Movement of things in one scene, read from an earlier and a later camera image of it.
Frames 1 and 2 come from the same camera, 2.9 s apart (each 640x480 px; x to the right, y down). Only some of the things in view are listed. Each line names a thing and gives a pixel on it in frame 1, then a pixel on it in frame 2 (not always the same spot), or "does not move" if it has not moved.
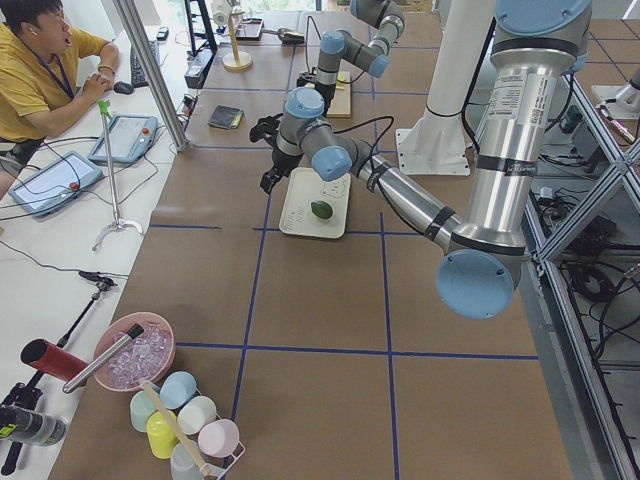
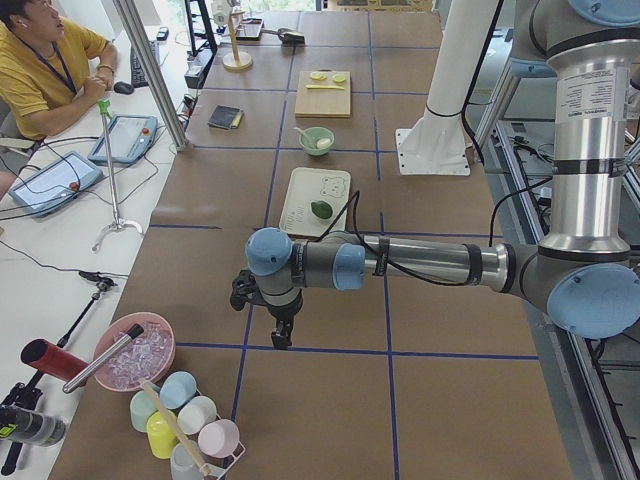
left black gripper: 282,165 -> 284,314
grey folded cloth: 226,116 does not move
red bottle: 53,358 does not move
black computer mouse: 123,87 does not move
